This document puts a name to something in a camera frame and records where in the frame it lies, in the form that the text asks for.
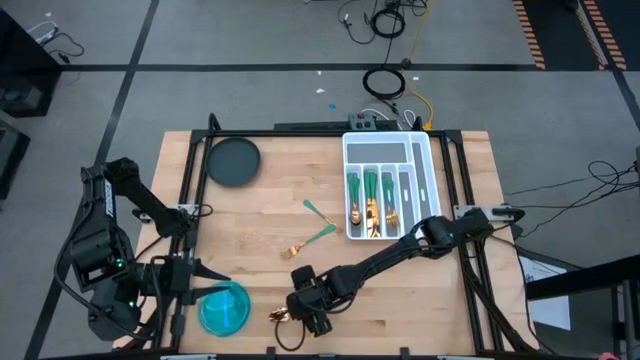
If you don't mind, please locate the black long bar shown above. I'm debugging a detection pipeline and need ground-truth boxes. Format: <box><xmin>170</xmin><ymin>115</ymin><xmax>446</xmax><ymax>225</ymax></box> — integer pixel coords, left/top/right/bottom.
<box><xmin>272</xmin><ymin>120</ymin><xmax>351</xmax><ymax>132</ymax></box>

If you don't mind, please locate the yellow cable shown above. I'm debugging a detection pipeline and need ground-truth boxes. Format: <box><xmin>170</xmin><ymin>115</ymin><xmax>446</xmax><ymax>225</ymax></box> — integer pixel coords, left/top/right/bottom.
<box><xmin>405</xmin><ymin>0</ymin><xmax>435</xmax><ymax>129</ymax></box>

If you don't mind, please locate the coiled black cable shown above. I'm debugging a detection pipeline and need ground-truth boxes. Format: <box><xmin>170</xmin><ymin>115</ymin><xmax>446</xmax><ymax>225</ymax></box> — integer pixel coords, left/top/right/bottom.
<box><xmin>369</xmin><ymin>8</ymin><xmax>407</xmax><ymax>40</ymax></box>
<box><xmin>363</xmin><ymin>66</ymin><xmax>408</xmax><ymax>101</ymax></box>

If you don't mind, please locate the black aluminium table frame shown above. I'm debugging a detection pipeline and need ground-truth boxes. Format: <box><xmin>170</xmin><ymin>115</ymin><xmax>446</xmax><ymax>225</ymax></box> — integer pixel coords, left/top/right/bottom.
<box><xmin>117</xmin><ymin>112</ymin><xmax>541</xmax><ymax>359</ymax></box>

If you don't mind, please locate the blue translucent round plate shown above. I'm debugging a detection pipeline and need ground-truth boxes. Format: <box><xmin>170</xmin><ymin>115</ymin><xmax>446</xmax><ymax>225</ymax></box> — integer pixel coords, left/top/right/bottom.
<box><xmin>197</xmin><ymin>279</ymin><xmax>252</xmax><ymax>338</ymax></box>

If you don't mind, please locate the black equipment table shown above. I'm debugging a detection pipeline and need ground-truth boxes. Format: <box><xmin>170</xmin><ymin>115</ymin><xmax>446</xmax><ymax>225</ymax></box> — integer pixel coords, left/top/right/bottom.
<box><xmin>0</xmin><ymin>9</ymin><xmax>62</xmax><ymax>119</ymax></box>

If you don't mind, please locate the black case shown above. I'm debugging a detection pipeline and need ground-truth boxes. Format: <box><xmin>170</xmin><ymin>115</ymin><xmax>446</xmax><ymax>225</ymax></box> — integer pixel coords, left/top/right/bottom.
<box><xmin>0</xmin><ymin>122</ymin><xmax>31</xmax><ymax>201</ymax></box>

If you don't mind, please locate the grey power strip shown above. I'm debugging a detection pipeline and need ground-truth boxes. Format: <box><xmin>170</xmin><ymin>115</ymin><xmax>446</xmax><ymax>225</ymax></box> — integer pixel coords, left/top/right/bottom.
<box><xmin>347</xmin><ymin>111</ymin><xmax>378</xmax><ymax>133</ymax></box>

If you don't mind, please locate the black desk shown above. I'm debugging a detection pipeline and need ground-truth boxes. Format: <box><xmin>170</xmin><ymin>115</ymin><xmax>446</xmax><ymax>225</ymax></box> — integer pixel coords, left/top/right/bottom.
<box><xmin>524</xmin><ymin>253</ymin><xmax>640</xmax><ymax>360</ymax></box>

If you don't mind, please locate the white paper sheet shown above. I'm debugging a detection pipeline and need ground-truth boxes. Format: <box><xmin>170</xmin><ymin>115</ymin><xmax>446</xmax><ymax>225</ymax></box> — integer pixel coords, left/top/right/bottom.
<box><xmin>519</xmin><ymin>255</ymin><xmax>572</xmax><ymax>331</ymax></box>

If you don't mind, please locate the white cutlery tray organizer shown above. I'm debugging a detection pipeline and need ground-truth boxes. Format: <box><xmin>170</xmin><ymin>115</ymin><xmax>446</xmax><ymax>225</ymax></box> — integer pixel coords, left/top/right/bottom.
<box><xmin>341</xmin><ymin>130</ymin><xmax>442</xmax><ymax>241</ymax></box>

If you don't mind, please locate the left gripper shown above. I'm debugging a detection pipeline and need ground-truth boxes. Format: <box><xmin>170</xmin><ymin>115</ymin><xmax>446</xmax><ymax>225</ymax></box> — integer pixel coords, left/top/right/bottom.
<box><xmin>149</xmin><ymin>255</ymin><xmax>232</xmax><ymax>306</ymax></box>

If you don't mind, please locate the dark grey round plate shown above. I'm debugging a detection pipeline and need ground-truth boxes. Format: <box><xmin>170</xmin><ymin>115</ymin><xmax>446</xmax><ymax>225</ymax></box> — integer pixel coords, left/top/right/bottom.
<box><xmin>205</xmin><ymin>136</ymin><xmax>262</xmax><ymax>189</ymax></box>

